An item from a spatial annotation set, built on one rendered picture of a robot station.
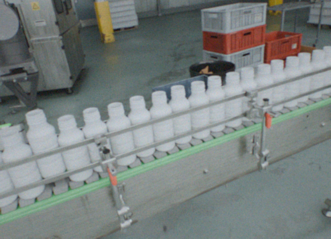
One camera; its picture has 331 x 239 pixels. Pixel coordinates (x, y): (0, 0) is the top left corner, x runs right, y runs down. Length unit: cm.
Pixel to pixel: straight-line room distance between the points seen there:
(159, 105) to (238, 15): 244
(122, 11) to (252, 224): 903
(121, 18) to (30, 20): 615
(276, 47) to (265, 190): 203
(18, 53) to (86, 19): 1221
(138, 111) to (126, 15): 958
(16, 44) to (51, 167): 28
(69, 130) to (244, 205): 157
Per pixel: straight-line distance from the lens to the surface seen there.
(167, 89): 142
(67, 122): 66
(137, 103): 69
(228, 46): 302
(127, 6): 1024
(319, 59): 106
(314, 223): 203
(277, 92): 95
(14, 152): 67
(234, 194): 211
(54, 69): 439
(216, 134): 83
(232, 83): 81
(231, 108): 83
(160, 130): 73
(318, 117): 111
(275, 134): 97
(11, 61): 61
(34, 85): 62
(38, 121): 66
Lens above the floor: 143
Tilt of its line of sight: 26 degrees down
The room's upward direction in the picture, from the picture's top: 6 degrees counter-clockwise
